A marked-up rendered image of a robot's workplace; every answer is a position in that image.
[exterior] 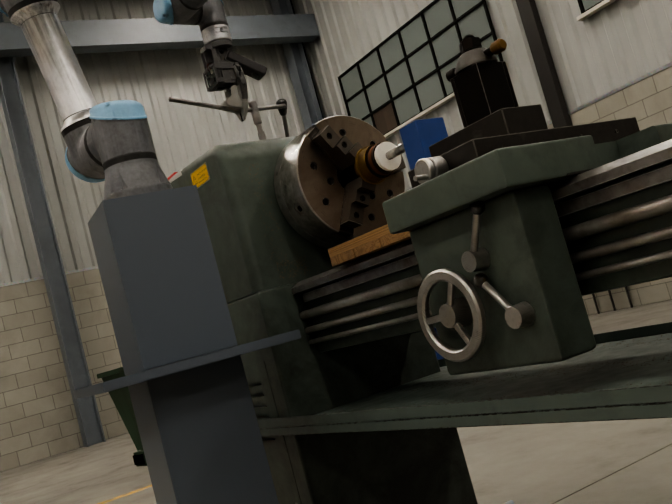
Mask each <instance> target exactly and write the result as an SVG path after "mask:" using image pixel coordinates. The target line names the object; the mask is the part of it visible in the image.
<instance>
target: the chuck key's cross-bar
mask: <svg viewBox="0 0 672 504"><path fill-rule="evenodd" d="M168 101H169V102H175V103H181V104H187V105H193V106H199V107H205V108H211V109H217V110H223V111H229V112H235V113H241V109H240V108H233V107H227V106H221V105H215V104H209V103H203V102H197V101H191V100H186V99H180V98H174V97H169V98H168ZM282 108H286V104H277V105H268V106H259V107H258V110H259V111H264V110H273V109H282Z"/></svg>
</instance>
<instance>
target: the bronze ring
mask: <svg viewBox="0 0 672 504"><path fill-rule="evenodd" d="M381 143H383V142H381ZM381 143H378V144H373V145H371V146H367V147H364V148H362V149H360V150H359V151H358V152H357V154H356V157H355V165H354V169H355V172H356V174H357V176H358V177H361V178H362V179H363V180H364V181H365V182H367V183H369V184H379V183H381V182H383V181H384V180H385V179H386V178H387V177H389V176H390V175H391V174H392V173H393V172H394V171H395V170H396V169H395V170H393V171H385V170H383V169H382V168H380V167H379V165H378V164H377V162H376V160H375V156H374V153H375V149H376V147H377V146H378V145H379V144H381Z"/></svg>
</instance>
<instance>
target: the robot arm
mask: <svg viewBox="0 0 672 504"><path fill-rule="evenodd" d="M223 6H224V5H223V2H222V0H154V2H153V12H154V16H155V18H156V20H157V21H158V22H160V23H163V24H170V25H173V24H177V25H199V27H200V30H201V34H202V38H203V42H204V46H203V48H201V49H200V54H201V57H202V61H203V65H204V69H205V72H204V73H203V77H204V81H205V85H206V88H207V92H215V91H223V90H226V92H225V101H224V102H223V103H221V104H220V105H221V106H227V107H233V108H240V109H241V113H235V112H230V113H235V114H236V115H237V117H238V118H239V120H240V121H241V122H243V121H244V120H246V116H247V110H248V90H247V82H246V79H245V76H244V74H245V75H247V76H249V77H251V78H254V79H256V80H258V81H259V80H261V79H262V78H263V77H264V75H265V74H266V71H267V67H265V66H263V65H261V64H259V63H256V62H254V61H252V60H250V59H248V58H246V57H244V56H241V55H239V54H237V53H235V52H233V51H231V50H232V49H233V44H232V38H231V34H230V30H229V26H228V22H227V19H226V15H225V11H224V7H223ZM59 10H60V4H59V2H58V0H0V12H1V13H4V14H6V16H7V17H9V19H10V21H11V23H12V24H14V25H16V26H19V27H21V28H22V31H23V33H24V35H25V37H26V40H27V42H28V44H29V46H30V48H31V51H32V53H33V55H34V57H35V60H36V62H37V64H38V66H39V68H40V71H41V73H42V75H43V77H44V79H45V82H46V84H47V86H48V88H49V91H50V93H51V95H52V97H53V99H54V102H55V104H56V106H57V108H58V110H59V113H60V115H61V117H62V119H63V122H64V125H63V127H62V129H61V134H62V136H63V138H64V141H65V143H66V145H67V148H66V151H65V161H66V165H67V167H68V168H69V170H70V171H71V172H72V173H73V174H74V175H75V176H76V177H77V178H79V179H81V180H83V181H86V182H91V183H98V182H102V181H104V180H105V183H104V196H103V200H108V199H114V198H120V197H126V196H132V195H138V194H144V193H150V192H156V191H162V190H168V189H173V187H172V185H171V183H170V182H169V180H168V179H167V177H166V176H165V174H164V172H163V171H162V169H161V168H160V166H159V164H158V161H157V157H156V153H155V149H154V145H153V141H152V137H151V133H150V129H149V125H148V121H147V115H146V114H145V111H144V107H143V105H142V104H141V103H140V102H137V101H134V100H117V101H109V102H105V103H101V104H98V105H97V103H96V101H95V98H94V96H93V94H92V92H91V89H90V87H89V85H88V83H87V81H86V78H85V76H84V74H83V72H82V69H81V67H80V65H79V63H78V60H77V58H76V56H75V54H74V52H73V49H72V47H71V45H70V43H69V40H68V38H67V36H66V34H65V31H64V29H63V27H62V25H61V22H60V20H59V18H58V16H57V14H58V12H59ZM206 79H207V82H208V85H209V88H208V86H207V82H206Z"/></svg>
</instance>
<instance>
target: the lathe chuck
mask: <svg viewBox="0 0 672 504"><path fill-rule="evenodd" d="M327 125H329V126H330V127H331V128H332V129H333V130H334V132H335V133H336V134H337V135H338V136H339V137H340V138H342V137H344V136H346V137H347V138H348V139H349V140H350V141H351V142H352V144H353V145H354V144H355V143H357V142H358V143H359V144H360V145H361V146H362V147H363V148H364V147H367V146H371V145H373V144H378V143H381V142H389V141H388V140H387V139H386V138H385V137H384V136H383V135H382V134H381V133H380V132H379V131H378V130H377V129H376V128H374V127H373V126H372V125H370V124H369V123H367V122H365V121H363V120H361V119H358V118H355V117H351V116H345V115H336V116H330V117H327V118H324V119H322V120H320V121H318V122H317V123H315V124H314V125H312V126H311V127H310V128H308V129H307V130H305V131H304V132H302V133H301V134H300V135H298V136H297V137H296V138H295V139H294V140H293V141H292V142H291V143H290V145H289V146H288V148H287V149H286V151H285V154H284V156H283V159H282V163H281V169H280V184H281V190H282V194H283V197H284V200H285V203H286V205H287V207H288V209H289V211H290V213H291V215H292V216H293V218H294V219H295V220H296V222H297V223H298V224H299V225H300V226H301V227H302V228H303V229H304V230H305V231H306V232H307V233H309V234H310V235H312V236H313V237H315V238H316V239H318V240H320V241H322V242H325V243H328V244H332V245H340V244H342V243H344V242H347V241H349V240H351V239H354V238H356V237H358V236H361V235H363V234H365V233H368V232H370V231H372V230H375V229H377V228H379V227H382V226H384V225H386V224H387V221H386V217H385V213H384V210H383V206H382V203H383V202H384V201H386V200H389V199H391V198H393V197H395V196H397V195H399V194H401V193H403V192H405V181H404V174H403V171H401V172H397V173H393V174H391V175H390V176H389V177H387V178H386V179H385V180H384V181H383V182H381V183H379V184H376V188H375V192H374V193H371V194H370V202H369V206H367V207H365V208H364V216H363V225H361V226H359V227H356V228H354V229H353V234H352V235H351V236H350V237H345V236H341V235H338V234H337V233H339V230H340V222H341V214H342V206H343V198H344V190H345V189H344V188H343V187H342V186H341V184H340V182H339V180H338V177H337V167H336V166H335V165H334V164H333V163H332V162H331V160H330V159H329V158H328V157H327V156H326V155H325V154H324V153H323V152H322V151H321V150H320V149H319V148H318V147H317V146H316V144H315V143H314V142H313V141H312V140H311V139H310V138H309V137H308V136H307V135H306V134H307V133H308V132H309V131H310V130H311V129H312V128H314V127H317V129H319V130H322V129H323V128H324V127H326V126H327ZM354 165H355V163H354V164H353V165H351V166H349V167H347V168H346V169H344V170H342V171H341V172H342V173H343V174H344V175H345V176H346V177H347V179H348V181H349V183H350V182H351V181H353V180H355V179H357V178H358V176H357V174H356V172H355V169H354ZM297 202H298V203H300V204H301V205H302V207H303V209H304V212H305V213H304V215H301V214H300V213H298V211H297V210H296V208H295V204H296V203H297ZM335 233H336V234H335Z"/></svg>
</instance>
